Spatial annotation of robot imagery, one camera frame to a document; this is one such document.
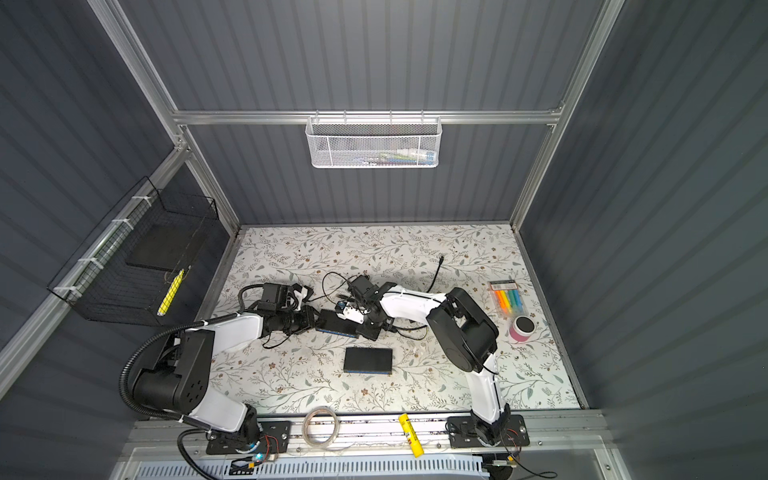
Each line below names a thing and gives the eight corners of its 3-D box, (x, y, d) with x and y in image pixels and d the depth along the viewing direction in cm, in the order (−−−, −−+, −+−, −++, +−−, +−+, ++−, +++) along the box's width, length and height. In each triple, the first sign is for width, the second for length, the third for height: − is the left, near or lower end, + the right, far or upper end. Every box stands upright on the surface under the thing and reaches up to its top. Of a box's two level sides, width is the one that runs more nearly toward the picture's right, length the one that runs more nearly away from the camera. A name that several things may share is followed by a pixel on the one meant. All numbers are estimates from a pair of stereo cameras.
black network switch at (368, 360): (343, 374, 85) (342, 371, 83) (345, 350, 90) (344, 347, 88) (392, 374, 85) (392, 371, 83) (392, 350, 90) (392, 347, 88)
